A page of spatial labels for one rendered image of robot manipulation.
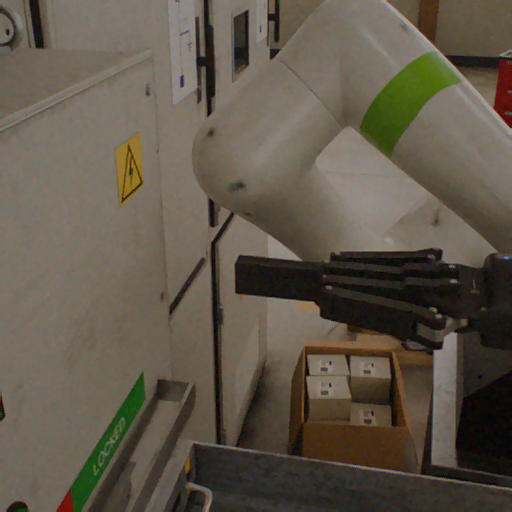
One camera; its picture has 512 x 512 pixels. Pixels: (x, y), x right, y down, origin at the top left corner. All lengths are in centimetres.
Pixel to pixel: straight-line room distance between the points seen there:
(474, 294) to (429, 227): 50
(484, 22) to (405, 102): 776
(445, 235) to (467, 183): 35
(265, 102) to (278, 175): 8
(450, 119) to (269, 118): 18
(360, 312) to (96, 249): 21
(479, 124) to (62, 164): 40
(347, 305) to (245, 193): 25
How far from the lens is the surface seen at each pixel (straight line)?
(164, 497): 81
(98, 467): 63
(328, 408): 222
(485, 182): 70
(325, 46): 75
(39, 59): 64
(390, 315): 53
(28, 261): 47
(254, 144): 73
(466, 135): 70
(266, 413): 240
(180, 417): 70
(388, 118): 72
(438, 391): 128
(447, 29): 844
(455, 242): 105
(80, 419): 57
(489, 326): 54
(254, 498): 91
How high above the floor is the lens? 150
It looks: 26 degrees down
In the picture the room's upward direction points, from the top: straight up
